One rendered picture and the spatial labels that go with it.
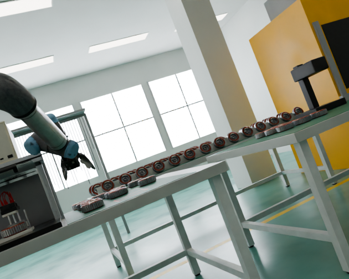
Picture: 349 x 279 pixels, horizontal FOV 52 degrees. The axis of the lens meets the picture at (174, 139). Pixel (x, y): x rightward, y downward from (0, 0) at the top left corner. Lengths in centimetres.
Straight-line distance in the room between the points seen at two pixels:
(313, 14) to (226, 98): 167
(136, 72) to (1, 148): 712
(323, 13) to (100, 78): 558
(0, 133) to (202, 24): 405
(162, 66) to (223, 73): 393
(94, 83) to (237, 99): 422
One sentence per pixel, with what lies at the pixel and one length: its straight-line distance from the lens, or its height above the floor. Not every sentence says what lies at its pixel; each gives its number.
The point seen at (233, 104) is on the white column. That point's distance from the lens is 530.
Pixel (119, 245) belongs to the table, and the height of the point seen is 34.
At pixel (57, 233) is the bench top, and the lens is 154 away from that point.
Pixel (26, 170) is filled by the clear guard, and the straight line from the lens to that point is 167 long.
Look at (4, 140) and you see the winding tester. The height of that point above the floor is 123.
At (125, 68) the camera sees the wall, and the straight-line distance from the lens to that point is 887.
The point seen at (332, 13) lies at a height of 169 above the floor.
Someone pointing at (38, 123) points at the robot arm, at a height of 113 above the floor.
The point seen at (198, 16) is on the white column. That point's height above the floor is 261.
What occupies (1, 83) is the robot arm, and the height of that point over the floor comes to 125.
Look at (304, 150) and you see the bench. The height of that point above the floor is 65.
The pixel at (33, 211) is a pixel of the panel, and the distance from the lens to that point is 205.
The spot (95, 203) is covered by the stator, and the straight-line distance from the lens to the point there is 177.
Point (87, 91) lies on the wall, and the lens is 856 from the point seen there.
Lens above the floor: 87
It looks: 2 degrees up
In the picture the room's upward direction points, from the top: 21 degrees counter-clockwise
